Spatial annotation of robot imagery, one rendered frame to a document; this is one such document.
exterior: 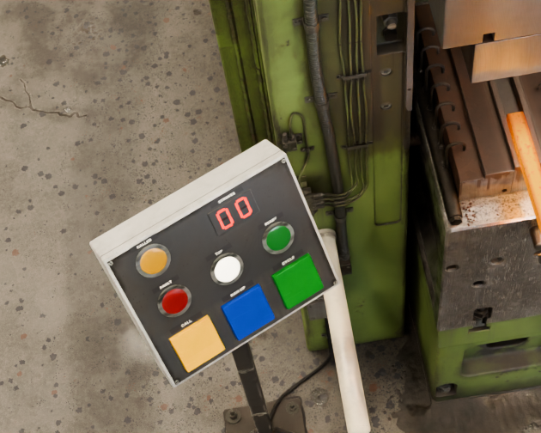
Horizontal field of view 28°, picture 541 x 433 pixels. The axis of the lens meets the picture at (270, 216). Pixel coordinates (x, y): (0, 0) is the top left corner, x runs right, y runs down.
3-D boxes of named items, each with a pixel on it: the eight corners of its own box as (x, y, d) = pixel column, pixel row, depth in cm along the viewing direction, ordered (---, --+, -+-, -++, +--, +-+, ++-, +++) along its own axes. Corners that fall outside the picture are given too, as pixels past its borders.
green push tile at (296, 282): (324, 287, 185) (310, 253, 181) (288, 311, 183) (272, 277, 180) (319, 283, 186) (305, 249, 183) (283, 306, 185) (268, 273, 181)
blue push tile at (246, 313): (276, 318, 183) (260, 285, 179) (238, 341, 181) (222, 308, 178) (271, 313, 184) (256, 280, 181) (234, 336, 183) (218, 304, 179)
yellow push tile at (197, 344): (225, 349, 181) (208, 316, 177) (188, 373, 179) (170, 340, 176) (221, 344, 182) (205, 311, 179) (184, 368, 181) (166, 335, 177)
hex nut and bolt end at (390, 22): (400, 46, 180) (400, 19, 174) (383, 49, 180) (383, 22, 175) (398, 35, 182) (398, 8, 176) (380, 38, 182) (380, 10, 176)
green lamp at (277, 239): (294, 250, 179) (292, 237, 175) (266, 254, 179) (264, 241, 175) (291, 234, 181) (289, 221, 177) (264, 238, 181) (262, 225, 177)
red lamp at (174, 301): (191, 313, 175) (187, 301, 171) (163, 317, 175) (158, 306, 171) (190, 295, 177) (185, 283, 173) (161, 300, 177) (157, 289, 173)
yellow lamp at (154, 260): (171, 273, 171) (166, 260, 167) (142, 277, 171) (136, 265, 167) (169, 256, 172) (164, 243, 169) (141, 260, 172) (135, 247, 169)
